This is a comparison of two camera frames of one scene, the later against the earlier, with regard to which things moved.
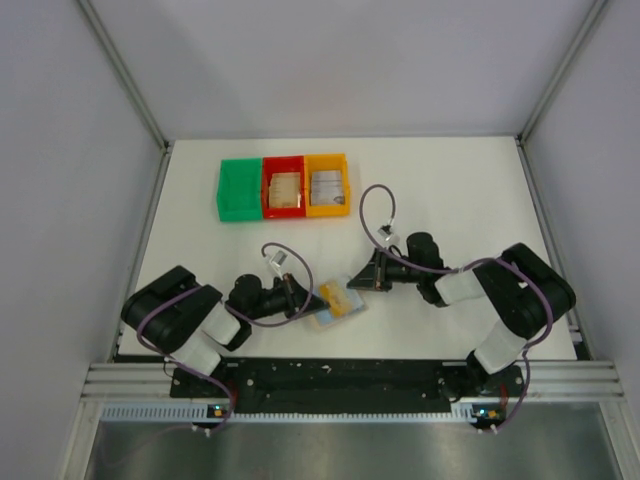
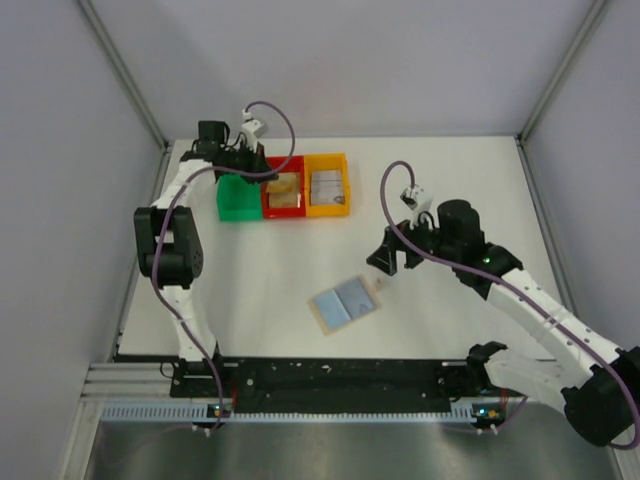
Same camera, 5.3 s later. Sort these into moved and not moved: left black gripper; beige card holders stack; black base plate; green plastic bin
Moved: left black gripper
Not moved: green plastic bin; beige card holders stack; black base plate
